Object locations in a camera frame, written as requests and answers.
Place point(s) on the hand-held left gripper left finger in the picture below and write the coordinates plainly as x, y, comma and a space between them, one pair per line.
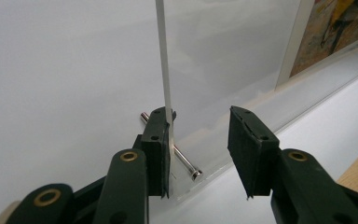
155, 155

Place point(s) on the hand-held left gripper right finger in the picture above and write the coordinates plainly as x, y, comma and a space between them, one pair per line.
250, 155

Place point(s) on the clear acrylic photo frame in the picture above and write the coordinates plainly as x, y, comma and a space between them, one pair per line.
217, 77

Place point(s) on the painting print card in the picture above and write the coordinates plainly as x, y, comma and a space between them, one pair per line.
332, 34

